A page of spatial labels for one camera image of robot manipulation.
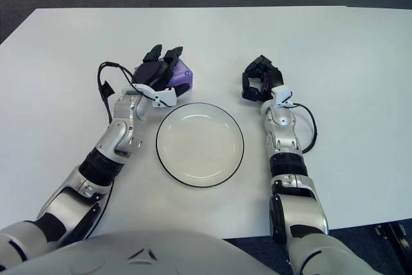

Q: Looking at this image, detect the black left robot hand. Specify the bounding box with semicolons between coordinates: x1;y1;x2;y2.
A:
132;44;191;99

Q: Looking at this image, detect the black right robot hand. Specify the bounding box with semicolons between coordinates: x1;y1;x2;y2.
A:
241;55;285;104

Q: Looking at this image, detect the purple tissue paper pack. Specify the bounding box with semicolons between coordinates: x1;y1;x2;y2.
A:
169;59;194;94

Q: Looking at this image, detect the white plate black rim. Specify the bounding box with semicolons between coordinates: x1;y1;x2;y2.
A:
155;102;245;189

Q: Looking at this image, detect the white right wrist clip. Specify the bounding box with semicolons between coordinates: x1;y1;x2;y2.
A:
275;86;294;108

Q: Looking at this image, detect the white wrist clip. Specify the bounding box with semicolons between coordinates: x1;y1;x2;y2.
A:
275;86;294;108
150;89;178;109

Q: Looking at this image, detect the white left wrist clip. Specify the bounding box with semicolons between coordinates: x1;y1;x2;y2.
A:
150;89;178;109

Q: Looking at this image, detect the grey robot torso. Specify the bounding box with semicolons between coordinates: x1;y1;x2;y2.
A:
0;228;290;275

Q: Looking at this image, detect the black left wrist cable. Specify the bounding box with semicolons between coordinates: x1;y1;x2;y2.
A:
97;61;162;121

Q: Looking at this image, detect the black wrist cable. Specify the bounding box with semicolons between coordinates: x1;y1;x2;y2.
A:
289;102;318;153
97;61;162;121

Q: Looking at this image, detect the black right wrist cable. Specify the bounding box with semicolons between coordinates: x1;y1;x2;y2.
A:
289;102;318;153

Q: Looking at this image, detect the black left elbow cable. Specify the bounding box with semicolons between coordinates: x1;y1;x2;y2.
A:
96;184;114;226

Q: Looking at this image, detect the black metal frame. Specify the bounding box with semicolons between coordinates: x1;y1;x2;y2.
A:
375;222;412;250

